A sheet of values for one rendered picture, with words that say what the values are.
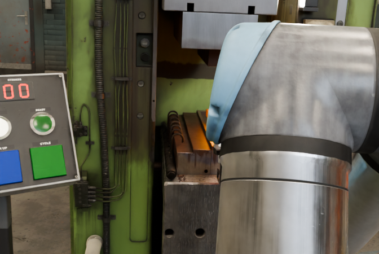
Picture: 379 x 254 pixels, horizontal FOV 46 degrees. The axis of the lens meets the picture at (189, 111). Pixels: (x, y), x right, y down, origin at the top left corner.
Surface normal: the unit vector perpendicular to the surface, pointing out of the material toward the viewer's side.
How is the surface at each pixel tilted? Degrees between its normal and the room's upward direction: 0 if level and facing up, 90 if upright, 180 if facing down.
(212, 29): 90
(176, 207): 90
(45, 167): 60
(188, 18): 90
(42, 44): 90
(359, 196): 120
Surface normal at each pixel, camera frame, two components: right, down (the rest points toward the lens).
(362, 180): -0.84, 0.47
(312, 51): -0.05, -0.50
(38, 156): 0.45, -0.29
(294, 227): 0.01, -0.25
